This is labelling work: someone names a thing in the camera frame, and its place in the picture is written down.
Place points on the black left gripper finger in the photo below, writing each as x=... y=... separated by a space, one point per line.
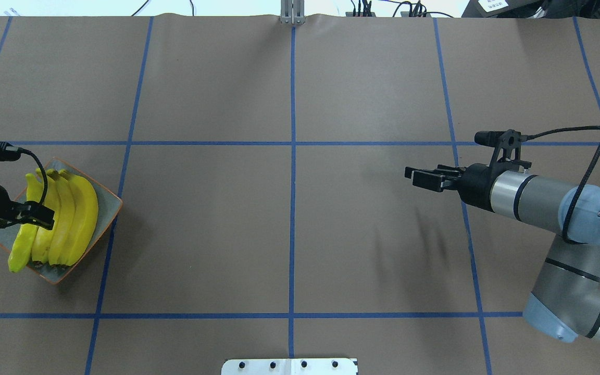
x=33 y=213

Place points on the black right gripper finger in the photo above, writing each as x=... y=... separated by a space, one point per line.
x=443 y=171
x=433 y=183

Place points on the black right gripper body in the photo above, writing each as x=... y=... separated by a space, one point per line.
x=475 y=183

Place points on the yellow banana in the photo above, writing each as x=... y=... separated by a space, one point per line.
x=20 y=253
x=84 y=219
x=62 y=227
x=44 y=237

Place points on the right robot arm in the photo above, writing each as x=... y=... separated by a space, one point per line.
x=565 y=300

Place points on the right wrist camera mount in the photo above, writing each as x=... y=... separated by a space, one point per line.
x=506 y=150

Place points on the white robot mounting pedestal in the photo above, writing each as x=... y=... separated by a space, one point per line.
x=291 y=366

